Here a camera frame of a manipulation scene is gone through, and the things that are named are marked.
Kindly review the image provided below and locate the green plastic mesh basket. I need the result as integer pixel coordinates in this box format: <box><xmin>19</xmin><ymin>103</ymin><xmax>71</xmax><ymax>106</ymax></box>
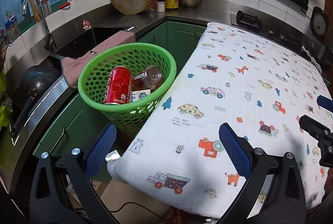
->
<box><xmin>78</xmin><ymin>42</ymin><xmax>177</xmax><ymax>137</ymax></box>

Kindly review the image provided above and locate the white milk carton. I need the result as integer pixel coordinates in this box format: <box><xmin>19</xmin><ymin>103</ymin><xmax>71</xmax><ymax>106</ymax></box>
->
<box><xmin>130</xmin><ymin>89</ymin><xmax>151</xmax><ymax>102</ymax></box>

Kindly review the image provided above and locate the black gas stove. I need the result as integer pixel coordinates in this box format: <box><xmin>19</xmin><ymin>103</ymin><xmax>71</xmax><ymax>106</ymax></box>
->
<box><xmin>230</xmin><ymin>10</ymin><xmax>311</xmax><ymax>62</ymax></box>

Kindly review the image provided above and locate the black rice cooker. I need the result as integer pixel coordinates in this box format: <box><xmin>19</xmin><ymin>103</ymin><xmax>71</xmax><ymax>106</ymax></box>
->
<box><xmin>310</xmin><ymin>6</ymin><xmax>329</xmax><ymax>41</ymax></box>

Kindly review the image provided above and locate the white cartoon print tablecloth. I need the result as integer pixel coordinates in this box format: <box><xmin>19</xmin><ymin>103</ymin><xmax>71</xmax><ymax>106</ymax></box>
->
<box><xmin>113</xmin><ymin>23</ymin><xmax>332</xmax><ymax>218</ymax></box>

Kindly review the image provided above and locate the amber tea bottle red label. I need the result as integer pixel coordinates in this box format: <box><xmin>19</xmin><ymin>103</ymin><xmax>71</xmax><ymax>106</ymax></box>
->
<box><xmin>132</xmin><ymin>65</ymin><xmax>164</xmax><ymax>91</ymax></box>

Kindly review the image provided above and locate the red cola can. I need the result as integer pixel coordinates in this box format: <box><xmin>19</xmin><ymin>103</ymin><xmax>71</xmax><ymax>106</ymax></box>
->
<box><xmin>103</xmin><ymin>66</ymin><xmax>132</xmax><ymax>105</ymax></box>

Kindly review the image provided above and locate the black wok pan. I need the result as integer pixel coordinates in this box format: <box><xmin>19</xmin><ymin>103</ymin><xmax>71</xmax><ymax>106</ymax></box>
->
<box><xmin>19</xmin><ymin>66</ymin><xmax>61</xmax><ymax>109</ymax></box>

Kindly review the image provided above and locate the pink dish towel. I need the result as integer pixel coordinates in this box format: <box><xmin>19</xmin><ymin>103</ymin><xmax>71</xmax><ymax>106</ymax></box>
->
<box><xmin>61</xmin><ymin>30</ymin><xmax>137</xmax><ymax>89</ymax></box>

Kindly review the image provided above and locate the white rag on counter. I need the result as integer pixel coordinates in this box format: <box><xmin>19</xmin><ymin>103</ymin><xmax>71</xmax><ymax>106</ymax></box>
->
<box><xmin>301</xmin><ymin>45</ymin><xmax>322</xmax><ymax>73</ymax></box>

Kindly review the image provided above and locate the chrome sink faucet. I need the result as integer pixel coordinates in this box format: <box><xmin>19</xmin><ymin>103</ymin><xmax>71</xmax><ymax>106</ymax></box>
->
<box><xmin>21</xmin><ymin>0</ymin><xmax>59</xmax><ymax>52</ymax></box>

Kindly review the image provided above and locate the small white seasoning jar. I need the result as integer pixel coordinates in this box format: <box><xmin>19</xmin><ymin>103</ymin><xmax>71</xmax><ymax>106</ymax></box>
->
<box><xmin>156</xmin><ymin>1</ymin><xmax>165</xmax><ymax>12</ymax></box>

